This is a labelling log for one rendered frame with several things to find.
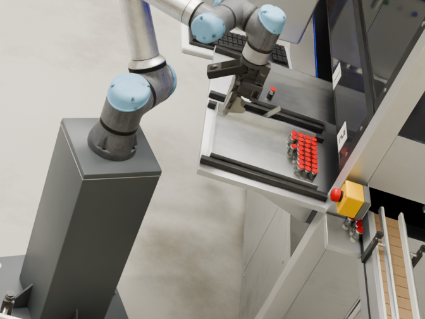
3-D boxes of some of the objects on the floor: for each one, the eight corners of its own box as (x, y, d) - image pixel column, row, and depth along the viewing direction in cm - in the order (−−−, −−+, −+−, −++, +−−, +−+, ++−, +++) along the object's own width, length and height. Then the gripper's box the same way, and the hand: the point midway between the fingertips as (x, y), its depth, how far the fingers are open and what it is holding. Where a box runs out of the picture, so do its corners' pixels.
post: (245, 367, 295) (590, -198, 166) (244, 381, 290) (599, -189, 161) (228, 362, 294) (563, -209, 165) (227, 376, 289) (571, -201, 160)
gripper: (271, 73, 215) (244, 131, 228) (271, 55, 222) (245, 112, 235) (241, 62, 214) (215, 122, 227) (243, 45, 221) (218, 104, 234)
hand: (223, 111), depth 230 cm, fingers closed
